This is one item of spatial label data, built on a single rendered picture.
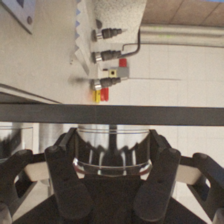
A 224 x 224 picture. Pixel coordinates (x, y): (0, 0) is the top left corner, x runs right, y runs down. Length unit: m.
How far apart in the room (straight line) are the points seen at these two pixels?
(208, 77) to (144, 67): 0.69
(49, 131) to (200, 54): 1.86
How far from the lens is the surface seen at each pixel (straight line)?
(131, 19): 0.51
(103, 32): 0.37
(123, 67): 1.64
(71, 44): 0.19
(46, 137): 0.28
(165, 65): 1.81
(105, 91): 0.44
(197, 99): 1.86
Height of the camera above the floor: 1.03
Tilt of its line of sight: 3 degrees down
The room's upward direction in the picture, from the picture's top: 179 degrees counter-clockwise
